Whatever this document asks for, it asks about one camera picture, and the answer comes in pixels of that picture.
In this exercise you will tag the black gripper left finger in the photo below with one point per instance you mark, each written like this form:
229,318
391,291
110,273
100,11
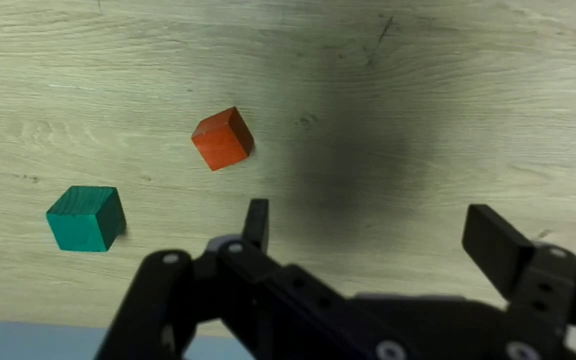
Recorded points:
235,292

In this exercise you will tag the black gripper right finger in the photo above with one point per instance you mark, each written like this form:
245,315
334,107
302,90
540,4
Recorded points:
535,280

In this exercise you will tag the orange wooden block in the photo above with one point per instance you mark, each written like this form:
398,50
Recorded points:
221,141

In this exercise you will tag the green wooden block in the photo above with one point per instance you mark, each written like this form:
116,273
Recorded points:
84,220

